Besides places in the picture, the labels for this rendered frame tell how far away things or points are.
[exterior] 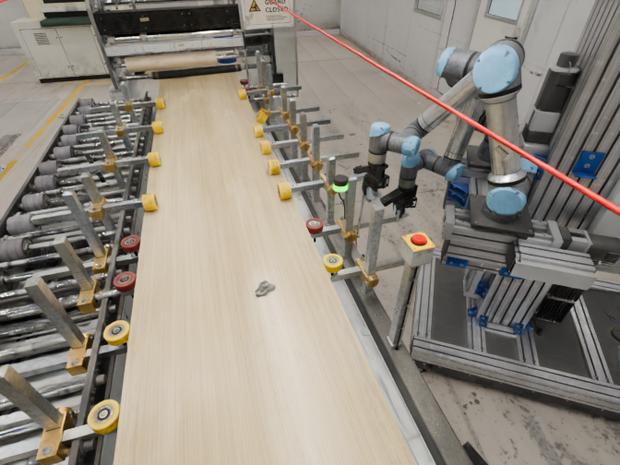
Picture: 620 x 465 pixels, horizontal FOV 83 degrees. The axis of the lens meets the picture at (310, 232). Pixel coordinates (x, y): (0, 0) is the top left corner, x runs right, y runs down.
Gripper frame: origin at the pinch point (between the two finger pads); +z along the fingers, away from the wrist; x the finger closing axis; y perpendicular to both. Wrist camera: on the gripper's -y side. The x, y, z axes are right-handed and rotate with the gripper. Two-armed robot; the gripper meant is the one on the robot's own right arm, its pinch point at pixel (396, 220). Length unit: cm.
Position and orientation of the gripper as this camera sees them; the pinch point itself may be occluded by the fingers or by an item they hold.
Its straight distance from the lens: 177.6
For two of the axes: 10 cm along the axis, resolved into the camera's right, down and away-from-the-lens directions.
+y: 9.6, -1.9, 2.1
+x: -2.8, -6.1, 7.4
